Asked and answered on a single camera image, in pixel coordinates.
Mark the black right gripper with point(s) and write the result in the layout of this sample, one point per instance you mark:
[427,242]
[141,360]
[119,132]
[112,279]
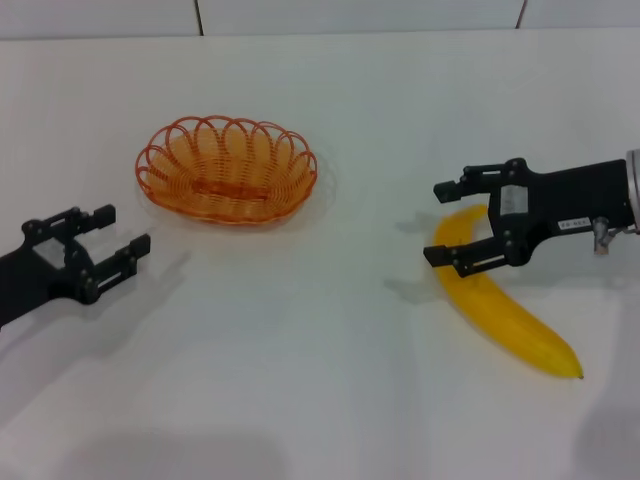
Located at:
[565,200]

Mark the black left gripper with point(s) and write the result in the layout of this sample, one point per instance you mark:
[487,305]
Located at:
[30,275]

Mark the orange woven plastic basket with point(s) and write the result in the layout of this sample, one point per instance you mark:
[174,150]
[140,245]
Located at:
[225,187]

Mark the yellow banana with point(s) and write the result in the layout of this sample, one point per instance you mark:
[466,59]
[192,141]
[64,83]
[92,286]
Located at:
[510,320]

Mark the right gripper silver connector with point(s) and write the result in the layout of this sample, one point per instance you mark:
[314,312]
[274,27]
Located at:
[600,235]

